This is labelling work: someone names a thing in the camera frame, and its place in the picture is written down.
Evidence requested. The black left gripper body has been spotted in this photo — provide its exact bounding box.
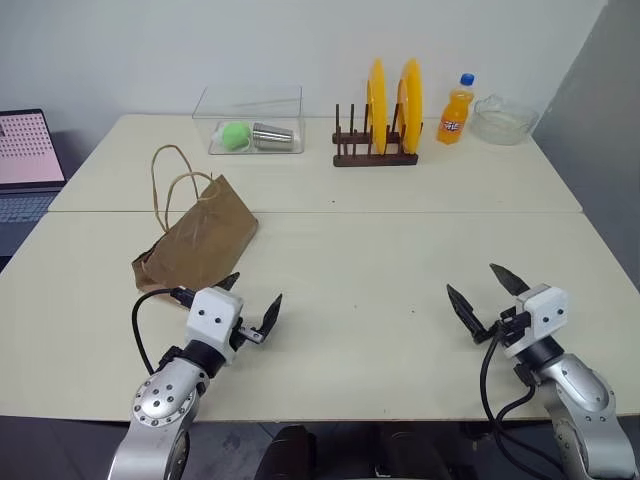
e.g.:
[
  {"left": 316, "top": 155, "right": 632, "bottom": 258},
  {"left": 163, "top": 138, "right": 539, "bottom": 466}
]
[{"left": 230, "top": 314, "right": 265, "bottom": 352}]

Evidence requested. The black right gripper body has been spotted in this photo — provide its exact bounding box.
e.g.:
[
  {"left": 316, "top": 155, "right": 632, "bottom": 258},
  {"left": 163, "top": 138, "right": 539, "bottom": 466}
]
[{"left": 492, "top": 307, "right": 532, "bottom": 350}]

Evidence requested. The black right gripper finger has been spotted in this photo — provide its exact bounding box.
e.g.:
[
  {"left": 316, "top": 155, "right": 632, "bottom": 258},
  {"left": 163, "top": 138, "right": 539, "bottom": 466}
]
[
  {"left": 445, "top": 284, "right": 499, "bottom": 345},
  {"left": 489, "top": 262, "right": 531, "bottom": 297}
]

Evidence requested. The dark rounded shape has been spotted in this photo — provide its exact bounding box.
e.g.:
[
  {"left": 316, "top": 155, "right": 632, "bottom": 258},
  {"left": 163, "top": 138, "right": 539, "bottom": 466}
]
[
  {"left": 257, "top": 423, "right": 318, "bottom": 480},
  {"left": 372, "top": 423, "right": 454, "bottom": 480}
]

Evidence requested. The green fuzzy ball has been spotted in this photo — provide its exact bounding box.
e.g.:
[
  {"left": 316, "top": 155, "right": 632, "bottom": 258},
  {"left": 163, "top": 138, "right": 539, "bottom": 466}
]
[{"left": 221, "top": 122, "right": 251, "bottom": 151}]

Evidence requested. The stainless steel cup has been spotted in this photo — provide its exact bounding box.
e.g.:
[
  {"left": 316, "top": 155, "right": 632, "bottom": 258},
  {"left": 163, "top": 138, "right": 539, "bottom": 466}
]
[{"left": 251, "top": 122, "right": 294, "bottom": 150}]

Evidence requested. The clear glass bowl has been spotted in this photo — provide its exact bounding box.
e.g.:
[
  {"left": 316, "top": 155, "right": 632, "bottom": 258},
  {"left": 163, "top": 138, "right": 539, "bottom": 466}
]
[{"left": 472, "top": 93, "right": 540, "bottom": 147}]

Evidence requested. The clear plastic box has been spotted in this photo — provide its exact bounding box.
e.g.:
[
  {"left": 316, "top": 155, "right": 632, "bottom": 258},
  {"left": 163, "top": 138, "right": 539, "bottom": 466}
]
[{"left": 191, "top": 84, "right": 306, "bottom": 157}]

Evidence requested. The orange soda bottle blue cap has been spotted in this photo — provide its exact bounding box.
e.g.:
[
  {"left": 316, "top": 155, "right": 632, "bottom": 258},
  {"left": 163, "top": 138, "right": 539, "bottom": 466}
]
[{"left": 436, "top": 72, "right": 476, "bottom": 145}]

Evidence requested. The dark wooden dish rack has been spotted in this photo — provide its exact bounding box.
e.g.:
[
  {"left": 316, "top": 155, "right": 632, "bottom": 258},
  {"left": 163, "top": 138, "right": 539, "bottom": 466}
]
[{"left": 331, "top": 102, "right": 419, "bottom": 168}]

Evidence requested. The yellow plate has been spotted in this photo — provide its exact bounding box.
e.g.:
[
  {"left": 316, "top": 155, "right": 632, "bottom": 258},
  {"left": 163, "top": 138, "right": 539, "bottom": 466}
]
[
  {"left": 396, "top": 57, "right": 425, "bottom": 156},
  {"left": 366, "top": 57, "right": 390, "bottom": 156}
]

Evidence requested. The grey laptop with pink screen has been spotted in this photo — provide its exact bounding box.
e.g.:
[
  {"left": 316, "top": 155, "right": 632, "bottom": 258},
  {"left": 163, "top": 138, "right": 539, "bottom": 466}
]
[{"left": 0, "top": 108, "right": 69, "bottom": 271}]

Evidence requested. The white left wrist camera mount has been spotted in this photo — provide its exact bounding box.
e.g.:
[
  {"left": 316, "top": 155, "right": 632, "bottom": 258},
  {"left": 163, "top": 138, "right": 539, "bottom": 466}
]
[{"left": 185, "top": 286, "right": 245, "bottom": 368}]

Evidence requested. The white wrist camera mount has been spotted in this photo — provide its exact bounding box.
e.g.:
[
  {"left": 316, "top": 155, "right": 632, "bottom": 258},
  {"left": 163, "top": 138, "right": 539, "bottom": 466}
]
[
  {"left": 501, "top": 283, "right": 570, "bottom": 359},
  {"left": 185, "top": 286, "right": 245, "bottom": 368}
]

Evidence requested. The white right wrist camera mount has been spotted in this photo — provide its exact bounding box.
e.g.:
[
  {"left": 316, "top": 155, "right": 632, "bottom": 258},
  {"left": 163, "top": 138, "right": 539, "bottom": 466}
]
[{"left": 501, "top": 283, "right": 570, "bottom": 359}]

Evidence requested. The brown paper bag with handles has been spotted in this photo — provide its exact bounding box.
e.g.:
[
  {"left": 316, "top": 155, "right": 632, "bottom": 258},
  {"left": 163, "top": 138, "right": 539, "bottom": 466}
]
[{"left": 131, "top": 144, "right": 260, "bottom": 295}]

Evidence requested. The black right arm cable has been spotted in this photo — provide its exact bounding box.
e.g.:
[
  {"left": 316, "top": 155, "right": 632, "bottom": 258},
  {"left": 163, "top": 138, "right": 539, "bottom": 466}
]
[{"left": 479, "top": 327, "right": 557, "bottom": 480}]

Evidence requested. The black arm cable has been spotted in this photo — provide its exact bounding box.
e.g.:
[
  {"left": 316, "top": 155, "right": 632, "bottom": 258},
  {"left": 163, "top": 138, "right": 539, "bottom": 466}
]
[
  {"left": 131, "top": 286, "right": 195, "bottom": 376},
  {"left": 479, "top": 327, "right": 557, "bottom": 480}
]

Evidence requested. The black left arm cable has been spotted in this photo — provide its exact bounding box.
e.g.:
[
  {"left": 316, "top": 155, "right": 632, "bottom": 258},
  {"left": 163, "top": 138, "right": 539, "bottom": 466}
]
[{"left": 131, "top": 286, "right": 195, "bottom": 376}]

